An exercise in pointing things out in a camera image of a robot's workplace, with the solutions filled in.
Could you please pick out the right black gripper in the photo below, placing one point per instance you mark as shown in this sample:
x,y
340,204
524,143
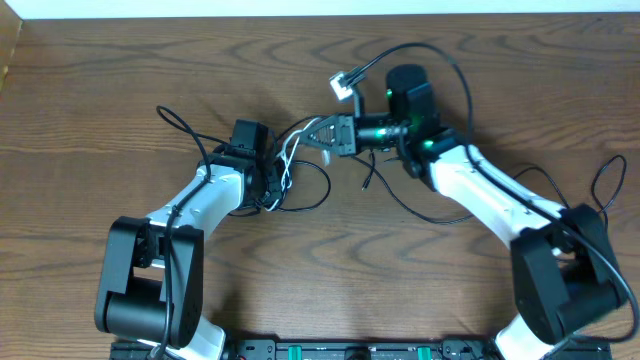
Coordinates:
x,y
347,143

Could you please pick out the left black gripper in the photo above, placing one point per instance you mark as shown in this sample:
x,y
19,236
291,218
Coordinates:
x,y
274,173

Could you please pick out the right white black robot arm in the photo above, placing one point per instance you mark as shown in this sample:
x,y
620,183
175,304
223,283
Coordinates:
x,y
565,273

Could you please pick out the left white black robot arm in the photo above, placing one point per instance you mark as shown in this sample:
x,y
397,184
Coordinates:
x,y
151,285

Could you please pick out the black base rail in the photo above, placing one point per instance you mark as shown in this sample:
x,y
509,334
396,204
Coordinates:
x,y
266,349

